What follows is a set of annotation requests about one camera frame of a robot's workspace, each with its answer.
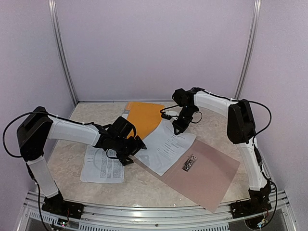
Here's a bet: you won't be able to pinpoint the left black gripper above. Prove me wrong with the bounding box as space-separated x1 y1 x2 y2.
112 136 147 167

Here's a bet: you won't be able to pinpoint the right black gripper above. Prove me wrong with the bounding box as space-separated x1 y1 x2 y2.
172 106 197 135

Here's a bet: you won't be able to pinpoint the white printed paper sheets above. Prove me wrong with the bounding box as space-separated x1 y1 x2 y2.
134 119 196 176

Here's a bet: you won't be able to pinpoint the orange file folder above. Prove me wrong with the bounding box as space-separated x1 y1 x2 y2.
122 102 165 139

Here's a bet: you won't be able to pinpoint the remaining white paper stack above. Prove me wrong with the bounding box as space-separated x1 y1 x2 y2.
80 146 125 183

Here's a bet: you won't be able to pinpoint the translucent grey plastic sheet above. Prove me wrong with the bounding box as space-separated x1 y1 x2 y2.
134 140 240 213

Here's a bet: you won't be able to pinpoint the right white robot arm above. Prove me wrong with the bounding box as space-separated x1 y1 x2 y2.
172 88 271 214

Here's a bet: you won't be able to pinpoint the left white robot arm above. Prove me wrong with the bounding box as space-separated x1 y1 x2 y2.
17 106 147 214

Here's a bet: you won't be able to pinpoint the metal clip in grey folder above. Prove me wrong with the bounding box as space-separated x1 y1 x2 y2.
182 154 198 172

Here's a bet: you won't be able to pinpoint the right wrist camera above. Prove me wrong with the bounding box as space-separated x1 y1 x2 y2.
160 110 179 120

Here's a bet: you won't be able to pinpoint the front aluminium rail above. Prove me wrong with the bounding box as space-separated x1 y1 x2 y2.
21 190 296 231

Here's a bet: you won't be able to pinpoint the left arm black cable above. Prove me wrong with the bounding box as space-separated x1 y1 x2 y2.
1 112 138 167

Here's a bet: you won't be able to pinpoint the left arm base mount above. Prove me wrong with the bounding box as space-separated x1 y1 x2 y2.
42 198 84 219

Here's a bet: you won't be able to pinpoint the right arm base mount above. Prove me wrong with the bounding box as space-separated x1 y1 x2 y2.
230 200 272 218

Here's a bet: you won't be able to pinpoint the right aluminium frame post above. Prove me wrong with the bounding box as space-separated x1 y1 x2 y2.
234 0 262 99

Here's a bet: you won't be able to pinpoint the aluminium frame post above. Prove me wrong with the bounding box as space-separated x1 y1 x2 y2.
234 0 262 99
48 0 79 106

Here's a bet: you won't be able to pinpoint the left aluminium frame post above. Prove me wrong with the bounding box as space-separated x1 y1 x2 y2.
48 0 79 106

